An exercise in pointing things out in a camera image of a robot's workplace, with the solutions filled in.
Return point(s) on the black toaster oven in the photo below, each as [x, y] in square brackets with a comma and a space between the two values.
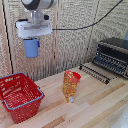
[113, 56]

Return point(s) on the red shopping basket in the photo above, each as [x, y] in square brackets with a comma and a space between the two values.
[20, 96]

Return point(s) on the blue drinking cup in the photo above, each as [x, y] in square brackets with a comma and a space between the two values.
[31, 48]

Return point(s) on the orange pasta box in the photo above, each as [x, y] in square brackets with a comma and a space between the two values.
[69, 86]

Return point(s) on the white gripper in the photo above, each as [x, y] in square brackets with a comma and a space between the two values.
[34, 28]

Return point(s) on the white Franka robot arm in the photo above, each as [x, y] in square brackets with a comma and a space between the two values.
[36, 6]

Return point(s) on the red cup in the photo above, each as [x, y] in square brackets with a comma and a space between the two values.
[77, 76]

